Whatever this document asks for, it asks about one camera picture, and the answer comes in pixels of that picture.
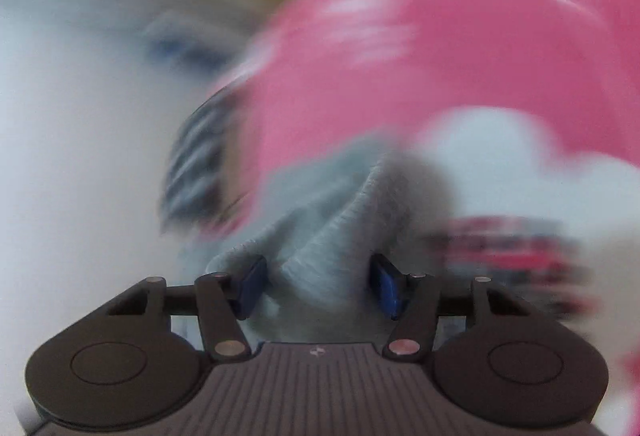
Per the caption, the pink floral blanket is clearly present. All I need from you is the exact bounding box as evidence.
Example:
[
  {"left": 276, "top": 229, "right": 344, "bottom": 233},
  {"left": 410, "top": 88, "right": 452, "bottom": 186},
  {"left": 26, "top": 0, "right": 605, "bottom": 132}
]
[{"left": 200, "top": 0, "right": 640, "bottom": 436}]

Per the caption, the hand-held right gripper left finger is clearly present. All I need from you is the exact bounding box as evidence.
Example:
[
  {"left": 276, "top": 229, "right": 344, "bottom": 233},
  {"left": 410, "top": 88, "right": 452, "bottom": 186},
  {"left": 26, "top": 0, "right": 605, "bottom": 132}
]
[{"left": 105, "top": 255, "right": 268, "bottom": 363}]

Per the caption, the black white checkered garment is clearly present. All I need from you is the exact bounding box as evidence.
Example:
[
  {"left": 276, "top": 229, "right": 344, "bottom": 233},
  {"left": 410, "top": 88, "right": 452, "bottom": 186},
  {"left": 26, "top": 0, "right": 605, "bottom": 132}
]
[{"left": 160, "top": 96, "right": 241, "bottom": 237}]

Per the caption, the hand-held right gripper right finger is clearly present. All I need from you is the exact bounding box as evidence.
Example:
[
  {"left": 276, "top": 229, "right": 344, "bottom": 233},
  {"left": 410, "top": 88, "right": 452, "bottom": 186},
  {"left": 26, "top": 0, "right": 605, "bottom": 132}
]
[{"left": 369, "top": 253, "right": 538, "bottom": 363}]

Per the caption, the blue water bottle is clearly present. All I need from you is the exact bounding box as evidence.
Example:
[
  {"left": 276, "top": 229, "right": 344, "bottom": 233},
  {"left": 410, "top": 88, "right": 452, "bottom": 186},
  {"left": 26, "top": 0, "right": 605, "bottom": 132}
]
[{"left": 145, "top": 23, "right": 226, "bottom": 69}]

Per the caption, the grey knit garment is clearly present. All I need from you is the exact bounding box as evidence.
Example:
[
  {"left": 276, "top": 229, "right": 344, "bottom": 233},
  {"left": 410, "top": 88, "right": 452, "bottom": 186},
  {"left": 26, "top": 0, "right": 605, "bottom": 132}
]
[{"left": 182, "top": 128, "right": 453, "bottom": 347}]

